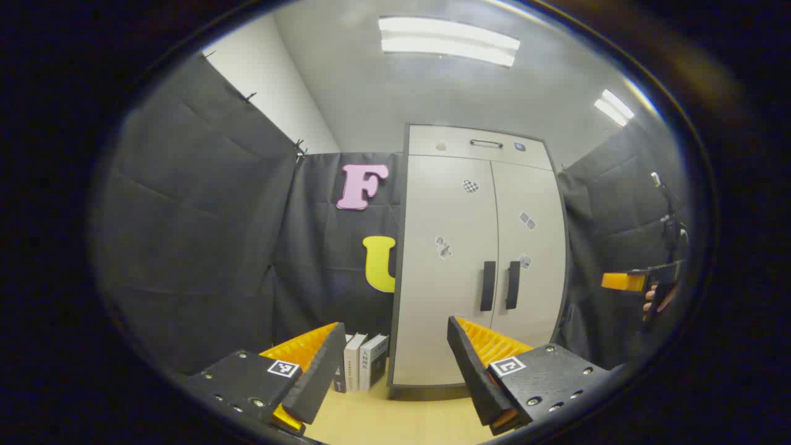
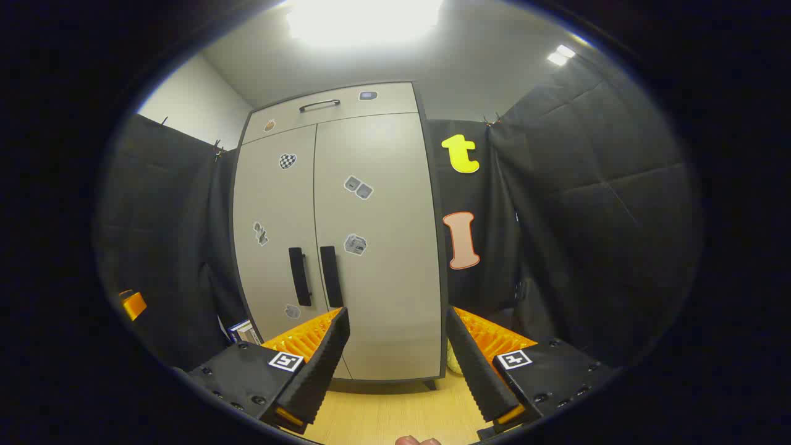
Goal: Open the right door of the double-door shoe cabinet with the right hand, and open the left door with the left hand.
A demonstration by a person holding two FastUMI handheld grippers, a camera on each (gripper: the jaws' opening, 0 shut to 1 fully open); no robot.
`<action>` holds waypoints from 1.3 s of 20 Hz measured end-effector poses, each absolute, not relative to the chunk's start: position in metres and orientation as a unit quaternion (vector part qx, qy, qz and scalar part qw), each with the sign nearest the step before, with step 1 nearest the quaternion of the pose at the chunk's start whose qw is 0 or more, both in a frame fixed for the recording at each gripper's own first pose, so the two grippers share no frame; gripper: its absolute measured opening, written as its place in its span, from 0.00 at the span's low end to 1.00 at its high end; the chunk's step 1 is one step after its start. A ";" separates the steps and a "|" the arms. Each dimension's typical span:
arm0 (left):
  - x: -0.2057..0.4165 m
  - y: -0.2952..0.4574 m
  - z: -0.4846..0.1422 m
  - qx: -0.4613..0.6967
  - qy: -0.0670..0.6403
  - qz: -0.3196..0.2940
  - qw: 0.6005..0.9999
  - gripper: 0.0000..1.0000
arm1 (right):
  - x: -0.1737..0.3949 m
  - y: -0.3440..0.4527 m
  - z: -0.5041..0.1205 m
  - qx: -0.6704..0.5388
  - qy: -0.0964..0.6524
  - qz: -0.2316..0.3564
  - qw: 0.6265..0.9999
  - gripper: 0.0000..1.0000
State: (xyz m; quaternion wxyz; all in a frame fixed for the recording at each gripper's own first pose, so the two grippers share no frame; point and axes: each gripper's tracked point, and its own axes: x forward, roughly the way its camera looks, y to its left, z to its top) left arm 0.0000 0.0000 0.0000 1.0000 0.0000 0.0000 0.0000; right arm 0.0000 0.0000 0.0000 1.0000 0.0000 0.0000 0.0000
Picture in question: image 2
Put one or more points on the black backdrop cloth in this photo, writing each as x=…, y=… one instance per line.
x=587, y=216

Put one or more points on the blue and white box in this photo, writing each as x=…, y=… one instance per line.
x=244, y=332

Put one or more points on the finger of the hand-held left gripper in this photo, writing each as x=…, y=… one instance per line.
x=133, y=305

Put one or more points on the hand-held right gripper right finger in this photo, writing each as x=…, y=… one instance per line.
x=479, y=371

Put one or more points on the small ceiling light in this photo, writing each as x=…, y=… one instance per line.
x=561, y=54

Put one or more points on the yellow fluffy pad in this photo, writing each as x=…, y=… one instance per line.
x=454, y=363

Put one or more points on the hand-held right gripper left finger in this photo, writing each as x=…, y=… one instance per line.
x=321, y=364

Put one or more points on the grey double-door shoe cabinet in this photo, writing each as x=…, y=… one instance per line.
x=442, y=272

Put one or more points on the grey cabinet drawer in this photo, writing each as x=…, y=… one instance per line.
x=346, y=114

